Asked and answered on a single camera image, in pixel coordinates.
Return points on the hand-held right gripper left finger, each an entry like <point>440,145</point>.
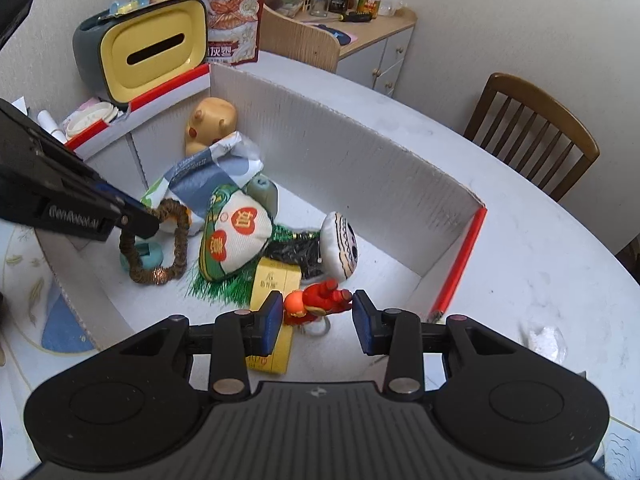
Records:
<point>272,322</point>

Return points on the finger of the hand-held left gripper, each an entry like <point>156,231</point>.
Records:
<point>125,202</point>
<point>142,225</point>

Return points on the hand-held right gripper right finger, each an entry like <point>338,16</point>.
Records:
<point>365,322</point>

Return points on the red orange figurine keyring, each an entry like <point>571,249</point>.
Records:
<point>320,300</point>

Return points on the white pouch with red hearts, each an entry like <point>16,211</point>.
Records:
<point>235,240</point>

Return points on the orange squishy animal toy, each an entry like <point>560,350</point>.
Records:
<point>210,120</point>

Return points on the red white cardboard box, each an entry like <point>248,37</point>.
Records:
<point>350,160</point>

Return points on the yellow carton box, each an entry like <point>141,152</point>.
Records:
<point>277,280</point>

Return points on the white paper roll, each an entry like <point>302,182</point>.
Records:
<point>52,127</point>

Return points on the white round container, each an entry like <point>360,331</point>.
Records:
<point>92,117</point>

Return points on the blue white patterned placemat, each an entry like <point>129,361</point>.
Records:
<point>30,270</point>

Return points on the white embroidered pillow toy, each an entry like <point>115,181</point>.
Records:
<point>337,240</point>

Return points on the blue white printed packet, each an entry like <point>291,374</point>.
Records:
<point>225,160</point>

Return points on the grey green rounded object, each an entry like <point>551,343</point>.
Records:
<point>262,190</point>

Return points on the yellow grey tissue box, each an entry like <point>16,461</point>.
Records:
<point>150,45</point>

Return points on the clear bag of white granules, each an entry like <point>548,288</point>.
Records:
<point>545,337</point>

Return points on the red printed snack bag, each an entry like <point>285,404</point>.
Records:
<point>235,10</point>

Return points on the light wooden chair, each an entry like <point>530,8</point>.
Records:
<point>300,40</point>

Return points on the grey sideboard with wooden top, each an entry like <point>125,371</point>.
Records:
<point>380,55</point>

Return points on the blue mouse pad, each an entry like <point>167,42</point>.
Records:
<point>335,32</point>

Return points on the clear glass cup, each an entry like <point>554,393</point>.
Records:
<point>321,2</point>

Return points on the dark wooden chair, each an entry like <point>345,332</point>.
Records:
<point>530,90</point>

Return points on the red label jar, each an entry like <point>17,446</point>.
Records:
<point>370,2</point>

